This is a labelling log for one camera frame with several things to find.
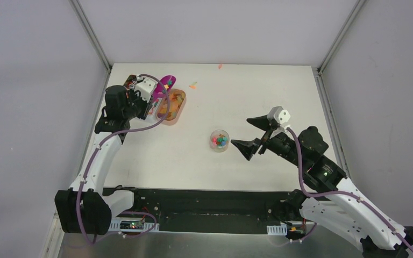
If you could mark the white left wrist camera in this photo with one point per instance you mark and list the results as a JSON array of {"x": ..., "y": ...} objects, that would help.
[{"x": 145, "y": 87}]

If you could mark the clear plastic jar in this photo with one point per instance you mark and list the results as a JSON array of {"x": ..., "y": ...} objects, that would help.
[{"x": 219, "y": 141}]

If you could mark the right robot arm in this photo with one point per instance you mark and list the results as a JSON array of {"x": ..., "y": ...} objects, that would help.
[{"x": 327, "y": 196}]

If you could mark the magenta plastic scoop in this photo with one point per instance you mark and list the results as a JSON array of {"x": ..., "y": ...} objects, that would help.
[{"x": 167, "y": 82}]

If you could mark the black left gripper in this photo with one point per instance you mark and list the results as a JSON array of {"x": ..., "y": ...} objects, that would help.
[{"x": 149, "y": 105}]

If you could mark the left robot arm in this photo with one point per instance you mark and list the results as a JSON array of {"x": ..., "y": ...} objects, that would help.
[{"x": 82, "y": 208}]

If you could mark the left aluminium frame post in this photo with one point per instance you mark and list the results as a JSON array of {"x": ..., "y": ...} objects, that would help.
[{"x": 94, "y": 40}]

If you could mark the right white cable duct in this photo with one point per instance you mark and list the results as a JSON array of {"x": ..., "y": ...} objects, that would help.
[{"x": 280, "y": 229}]

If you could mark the white cable duct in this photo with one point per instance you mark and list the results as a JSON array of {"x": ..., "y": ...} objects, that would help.
[
  {"x": 280, "y": 229},
  {"x": 132, "y": 226}
]

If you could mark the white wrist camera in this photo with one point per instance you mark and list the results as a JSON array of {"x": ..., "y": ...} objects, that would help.
[
  {"x": 279, "y": 117},
  {"x": 145, "y": 87}
]

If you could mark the right aluminium frame post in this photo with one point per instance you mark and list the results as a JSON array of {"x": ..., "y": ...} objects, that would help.
[{"x": 359, "y": 4}]

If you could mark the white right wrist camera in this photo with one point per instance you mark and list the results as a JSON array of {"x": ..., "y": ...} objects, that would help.
[{"x": 279, "y": 117}]

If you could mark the spilled orange green gummy candy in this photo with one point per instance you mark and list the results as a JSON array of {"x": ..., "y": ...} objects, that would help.
[{"x": 193, "y": 85}]

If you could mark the yellow lollipop box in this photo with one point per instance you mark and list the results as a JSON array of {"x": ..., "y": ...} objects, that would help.
[{"x": 131, "y": 82}]

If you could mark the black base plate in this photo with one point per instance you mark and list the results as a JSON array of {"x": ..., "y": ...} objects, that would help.
[{"x": 202, "y": 211}]

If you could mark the left white cable duct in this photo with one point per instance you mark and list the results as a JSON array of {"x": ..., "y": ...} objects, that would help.
[{"x": 132, "y": 226}]

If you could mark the aluminium frame post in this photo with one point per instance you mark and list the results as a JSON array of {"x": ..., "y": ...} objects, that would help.
[
  {"x": 94, "y": 40},
  {"x": 359, "y": 4}
]

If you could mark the white star candy box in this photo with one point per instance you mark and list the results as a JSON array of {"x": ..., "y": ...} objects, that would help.
[{"x": 152, "y": 116}]

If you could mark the pink gummy candy box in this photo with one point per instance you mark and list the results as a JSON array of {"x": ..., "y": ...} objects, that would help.
[{"x": 172, "y": 107}]

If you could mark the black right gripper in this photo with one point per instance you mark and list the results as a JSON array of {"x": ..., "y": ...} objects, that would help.
[{"x": 263, "y": 123}]

